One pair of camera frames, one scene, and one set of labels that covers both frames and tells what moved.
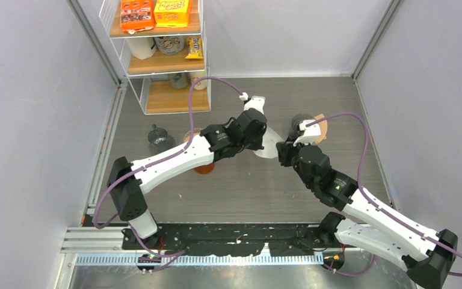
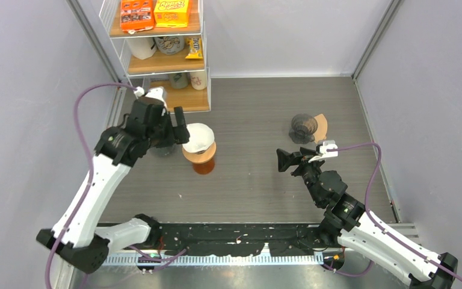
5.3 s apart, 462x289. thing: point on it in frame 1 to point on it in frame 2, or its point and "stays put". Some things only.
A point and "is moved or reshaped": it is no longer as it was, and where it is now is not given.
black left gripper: [258, 144] to [179, 133]
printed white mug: [170, 45] stays put
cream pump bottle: [201, 84] stays put
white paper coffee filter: [269, 140] is moved or reshaped
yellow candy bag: [194, 46] stays put
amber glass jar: [205, 169] stays put
